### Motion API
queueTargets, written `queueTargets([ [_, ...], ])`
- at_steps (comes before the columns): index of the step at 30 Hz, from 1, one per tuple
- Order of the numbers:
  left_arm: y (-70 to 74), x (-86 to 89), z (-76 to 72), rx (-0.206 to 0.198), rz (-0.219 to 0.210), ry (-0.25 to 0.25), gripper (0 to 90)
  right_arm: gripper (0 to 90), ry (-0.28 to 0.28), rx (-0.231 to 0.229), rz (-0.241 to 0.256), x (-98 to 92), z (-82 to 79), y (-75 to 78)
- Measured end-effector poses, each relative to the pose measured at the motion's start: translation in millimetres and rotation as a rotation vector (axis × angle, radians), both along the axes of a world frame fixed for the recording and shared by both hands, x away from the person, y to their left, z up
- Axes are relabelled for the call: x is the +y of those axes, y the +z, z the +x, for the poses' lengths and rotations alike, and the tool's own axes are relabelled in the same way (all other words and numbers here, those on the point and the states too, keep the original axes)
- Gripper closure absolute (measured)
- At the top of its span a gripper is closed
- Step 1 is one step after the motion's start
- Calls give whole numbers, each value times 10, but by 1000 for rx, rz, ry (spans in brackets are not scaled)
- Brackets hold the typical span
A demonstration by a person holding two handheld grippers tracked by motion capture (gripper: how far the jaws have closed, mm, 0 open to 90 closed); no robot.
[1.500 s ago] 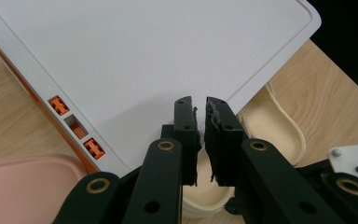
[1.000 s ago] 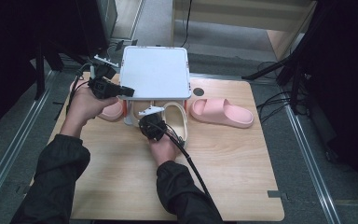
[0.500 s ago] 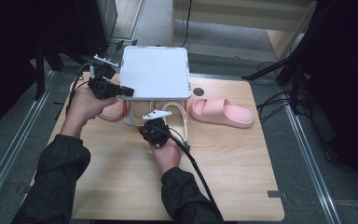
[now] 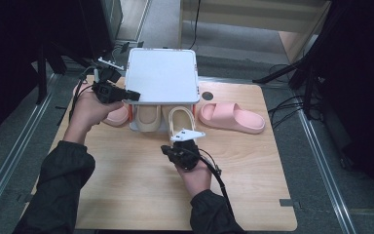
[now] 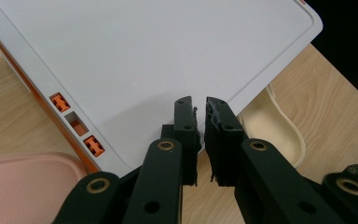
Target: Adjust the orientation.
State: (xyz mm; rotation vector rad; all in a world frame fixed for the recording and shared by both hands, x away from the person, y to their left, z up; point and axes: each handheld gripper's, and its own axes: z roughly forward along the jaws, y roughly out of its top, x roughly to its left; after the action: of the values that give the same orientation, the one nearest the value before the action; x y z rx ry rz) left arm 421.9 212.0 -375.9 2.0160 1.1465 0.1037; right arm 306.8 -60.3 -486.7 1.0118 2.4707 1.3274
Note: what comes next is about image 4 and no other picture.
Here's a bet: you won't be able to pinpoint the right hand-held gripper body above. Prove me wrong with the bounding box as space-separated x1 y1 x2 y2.
169 128 206 172

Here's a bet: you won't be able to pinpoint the person's left hand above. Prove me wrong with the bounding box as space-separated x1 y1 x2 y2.
62 84 125 145

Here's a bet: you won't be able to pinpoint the person's right hand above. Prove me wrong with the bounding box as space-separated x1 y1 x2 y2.
174 159 212 199

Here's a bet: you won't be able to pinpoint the black hanging cable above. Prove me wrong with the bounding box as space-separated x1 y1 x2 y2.
188 0 203 51

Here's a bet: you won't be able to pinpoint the black floor cables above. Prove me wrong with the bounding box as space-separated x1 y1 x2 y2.
267 62 325 130

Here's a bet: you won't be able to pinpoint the white floor cable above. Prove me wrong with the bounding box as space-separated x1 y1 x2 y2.
110 47 128 64

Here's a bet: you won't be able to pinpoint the white two-tier shoe rack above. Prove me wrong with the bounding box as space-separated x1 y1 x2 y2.
122 48 202 133

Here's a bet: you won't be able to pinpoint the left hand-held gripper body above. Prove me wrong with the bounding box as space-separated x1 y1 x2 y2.
92 57 128 105

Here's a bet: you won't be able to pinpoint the metal floor rail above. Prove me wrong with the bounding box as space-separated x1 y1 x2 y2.
293 103 358 234
0 72 57 222

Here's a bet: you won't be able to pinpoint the right hand-held gripper cable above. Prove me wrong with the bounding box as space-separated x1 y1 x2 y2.
198 147 237 218

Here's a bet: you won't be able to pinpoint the black tripod stand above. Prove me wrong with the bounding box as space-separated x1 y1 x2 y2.
33 40 98 105
252 48 325 120

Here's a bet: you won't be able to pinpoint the cream clog shoe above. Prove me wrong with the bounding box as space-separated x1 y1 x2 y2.
134 104 162 133
161 104 197 145

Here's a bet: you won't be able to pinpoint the dark cabinet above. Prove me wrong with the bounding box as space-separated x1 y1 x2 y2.
77 0 125 61

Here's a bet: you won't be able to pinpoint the pink slide slipper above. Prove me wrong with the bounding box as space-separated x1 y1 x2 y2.
72 81 131 128
198 102 266 135

